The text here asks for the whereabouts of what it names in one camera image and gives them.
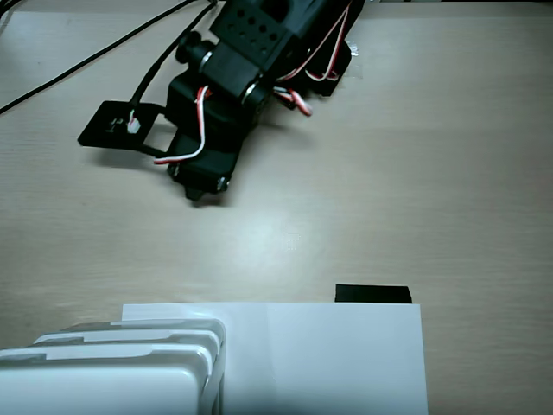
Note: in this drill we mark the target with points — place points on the white plastic drawer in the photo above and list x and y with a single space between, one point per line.
142 325
129 339
108 363

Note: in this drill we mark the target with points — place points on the white paper sheet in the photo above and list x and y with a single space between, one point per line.
324 359

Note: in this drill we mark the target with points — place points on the black rectangular block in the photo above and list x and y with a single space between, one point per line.
373 294

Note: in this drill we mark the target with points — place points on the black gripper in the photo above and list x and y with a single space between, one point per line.
206 173

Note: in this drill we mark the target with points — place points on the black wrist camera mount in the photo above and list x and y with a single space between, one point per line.
108 125

